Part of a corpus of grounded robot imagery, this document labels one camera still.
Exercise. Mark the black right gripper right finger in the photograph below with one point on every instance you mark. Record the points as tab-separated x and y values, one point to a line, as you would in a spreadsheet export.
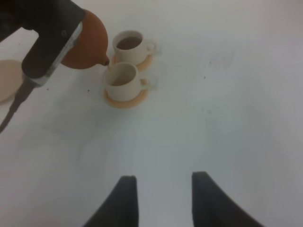
211	207

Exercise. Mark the far white teacup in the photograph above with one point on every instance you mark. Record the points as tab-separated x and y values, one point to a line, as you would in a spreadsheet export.
131	46

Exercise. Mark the white teacup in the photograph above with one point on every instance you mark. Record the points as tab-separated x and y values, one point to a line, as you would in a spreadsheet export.
123	83
131	46

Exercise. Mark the beige round teapot saucer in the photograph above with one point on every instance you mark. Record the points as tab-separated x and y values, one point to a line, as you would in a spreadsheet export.
10	79

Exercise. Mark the near white teacup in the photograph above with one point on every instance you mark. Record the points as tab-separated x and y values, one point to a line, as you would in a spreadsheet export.
123	83

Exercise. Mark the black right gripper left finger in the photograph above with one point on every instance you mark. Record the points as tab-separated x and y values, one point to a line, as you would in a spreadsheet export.
120	207

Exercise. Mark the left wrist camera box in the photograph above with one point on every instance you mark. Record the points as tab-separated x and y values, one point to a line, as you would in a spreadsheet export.
58	24

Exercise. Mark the near orange coaster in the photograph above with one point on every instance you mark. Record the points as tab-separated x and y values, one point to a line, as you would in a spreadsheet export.
127	104

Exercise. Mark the orange coaster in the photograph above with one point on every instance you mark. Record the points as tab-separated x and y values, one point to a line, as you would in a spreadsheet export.
141	67
127	104

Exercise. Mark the far orange coaster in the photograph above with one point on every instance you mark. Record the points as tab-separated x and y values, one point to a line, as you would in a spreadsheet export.
141	67

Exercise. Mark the brown clay teapot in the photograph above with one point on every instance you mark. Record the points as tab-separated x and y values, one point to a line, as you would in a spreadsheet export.
91	46

